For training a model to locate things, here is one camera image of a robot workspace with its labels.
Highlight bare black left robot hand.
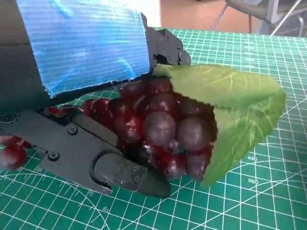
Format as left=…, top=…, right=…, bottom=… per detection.
left=0, top=0, right=191, bottom=198

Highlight purple toy grapes with leaf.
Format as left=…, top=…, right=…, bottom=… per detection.
left=0, top=64, right=287, bottom=190

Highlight silver-legged chair with casters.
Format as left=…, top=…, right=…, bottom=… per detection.
left=211, top=0, right=307, bottom=38

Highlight green cutting mat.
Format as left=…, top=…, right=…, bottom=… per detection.
left=0, top=27, right=307, bottom=230

